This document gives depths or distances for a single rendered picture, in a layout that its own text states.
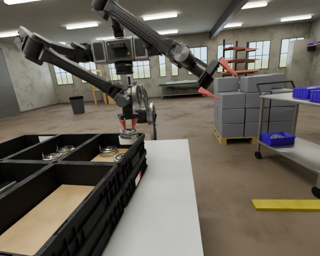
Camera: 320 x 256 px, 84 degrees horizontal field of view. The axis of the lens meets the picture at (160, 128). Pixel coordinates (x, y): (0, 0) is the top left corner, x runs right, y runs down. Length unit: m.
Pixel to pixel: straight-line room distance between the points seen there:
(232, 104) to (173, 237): 2.70
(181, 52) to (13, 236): 0.78
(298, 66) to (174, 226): 11.81
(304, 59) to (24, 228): 12.32
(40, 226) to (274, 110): 3.30
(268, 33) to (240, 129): 9.27
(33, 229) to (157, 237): 0.40
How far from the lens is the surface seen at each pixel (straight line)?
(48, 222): 0.74
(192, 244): 0.73
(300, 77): 12.36
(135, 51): 1.31
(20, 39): 1.01
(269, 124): 3.49
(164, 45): 0.77
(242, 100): 3.24
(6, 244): 0.74
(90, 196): 0.59
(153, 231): 0.76
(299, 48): 12.23
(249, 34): 11.80
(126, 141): 1.13
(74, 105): 8.19
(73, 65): 0.94
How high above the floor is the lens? 1.25
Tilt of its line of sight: 16 degrees down
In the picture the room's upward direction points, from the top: 4 degrees counter-clockwise
